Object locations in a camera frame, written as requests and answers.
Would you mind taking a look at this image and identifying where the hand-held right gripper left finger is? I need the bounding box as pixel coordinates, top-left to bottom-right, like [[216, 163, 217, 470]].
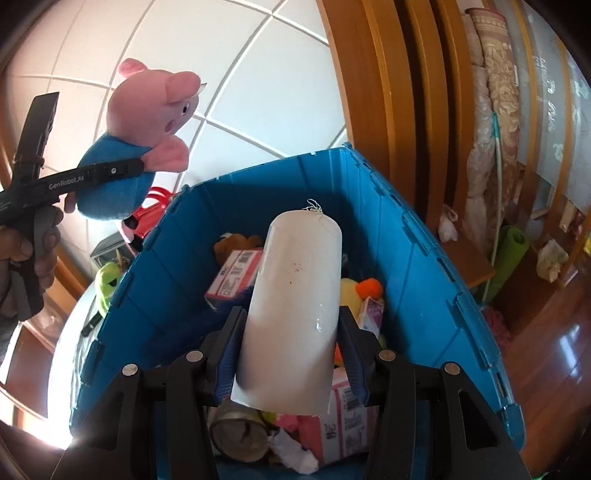
[[60, 305, 250, 480]]

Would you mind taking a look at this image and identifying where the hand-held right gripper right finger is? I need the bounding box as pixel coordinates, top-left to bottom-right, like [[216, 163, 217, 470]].
[[337, 305, 532, 480]]

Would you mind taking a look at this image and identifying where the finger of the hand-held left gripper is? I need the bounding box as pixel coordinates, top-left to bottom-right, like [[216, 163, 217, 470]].
[[92, 157, 144, 181]]

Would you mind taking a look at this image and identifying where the pink pig plush toy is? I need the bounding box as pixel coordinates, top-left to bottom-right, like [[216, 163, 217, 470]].
[[65, 58, 204, 245]]

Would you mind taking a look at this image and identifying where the white paper roll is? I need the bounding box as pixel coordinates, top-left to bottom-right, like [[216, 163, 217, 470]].
[[230, 209, 343, 416]]

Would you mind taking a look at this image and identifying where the green frog plush toy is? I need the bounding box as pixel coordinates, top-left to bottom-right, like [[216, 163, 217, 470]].
[[95, 261, 125, 317]]

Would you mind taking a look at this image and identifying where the blue plastic crate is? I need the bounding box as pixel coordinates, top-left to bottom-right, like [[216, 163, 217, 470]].
[[69, 144, 527, 480]]

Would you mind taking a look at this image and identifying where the person's left hand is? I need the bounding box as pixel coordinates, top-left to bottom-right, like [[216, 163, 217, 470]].
[[0, 205, 64, 319]]

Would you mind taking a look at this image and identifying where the pink white printed carton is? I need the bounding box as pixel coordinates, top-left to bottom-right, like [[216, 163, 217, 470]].
[[295, 367, 382, 464]]

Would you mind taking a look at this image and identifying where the red hard-shell carry case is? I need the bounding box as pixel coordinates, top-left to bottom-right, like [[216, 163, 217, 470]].
[[134, 185, 178, 241]]

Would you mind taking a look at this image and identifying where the clear tape roll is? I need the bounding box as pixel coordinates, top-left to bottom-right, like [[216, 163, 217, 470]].
[[210, 408, 271, 462]]

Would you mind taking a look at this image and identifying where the small pink purple carton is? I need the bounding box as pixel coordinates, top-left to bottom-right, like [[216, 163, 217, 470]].
[[358, 298, 385, 335]]

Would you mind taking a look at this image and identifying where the black gift box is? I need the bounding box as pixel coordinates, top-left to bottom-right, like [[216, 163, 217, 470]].
[[90, 235, 134, 269]]

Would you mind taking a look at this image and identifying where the yellow orange plush toy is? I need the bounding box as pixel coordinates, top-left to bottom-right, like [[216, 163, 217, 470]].
[[339, 277, 384, 319]]

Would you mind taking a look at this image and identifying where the pink white barcode box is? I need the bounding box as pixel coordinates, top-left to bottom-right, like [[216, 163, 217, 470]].
[[204, 249, 264, 311]]

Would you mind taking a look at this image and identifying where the white crumpled cloth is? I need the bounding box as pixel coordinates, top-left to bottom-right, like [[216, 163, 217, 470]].
[[270, 429, 319, 475]]

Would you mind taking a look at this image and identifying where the brown plush toy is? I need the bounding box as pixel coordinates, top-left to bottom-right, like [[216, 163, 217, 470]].
[[213, 233, 264, 266]]

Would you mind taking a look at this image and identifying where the pink fluffy item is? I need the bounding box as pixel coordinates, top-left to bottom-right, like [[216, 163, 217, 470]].
[[480, 307, 513, 342]]

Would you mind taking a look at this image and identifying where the small white bundle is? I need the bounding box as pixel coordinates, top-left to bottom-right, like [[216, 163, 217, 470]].
[[438, 205, 459, 243]]

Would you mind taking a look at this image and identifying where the green yoga mat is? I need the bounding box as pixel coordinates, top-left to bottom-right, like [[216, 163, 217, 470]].
[[482, 225, 529, 303]]

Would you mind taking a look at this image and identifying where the white crumpled bag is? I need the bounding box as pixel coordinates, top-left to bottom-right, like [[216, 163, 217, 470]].
[[536, 239, 570, 282]]

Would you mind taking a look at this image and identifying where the light blue pole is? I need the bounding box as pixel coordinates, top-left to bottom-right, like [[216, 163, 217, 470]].
[[480, 113, 506, 305]]

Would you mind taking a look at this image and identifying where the patterned rolled rug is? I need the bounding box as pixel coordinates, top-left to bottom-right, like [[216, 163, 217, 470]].
[[464, 7, 522, 259]]

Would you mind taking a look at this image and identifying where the frosted glass door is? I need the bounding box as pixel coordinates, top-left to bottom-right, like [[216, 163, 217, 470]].
[[517, 0, 591, 195]]

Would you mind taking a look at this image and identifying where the wooden headboard frame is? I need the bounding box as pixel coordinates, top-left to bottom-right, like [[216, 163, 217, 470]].
[[0, 0, 509, 287]]

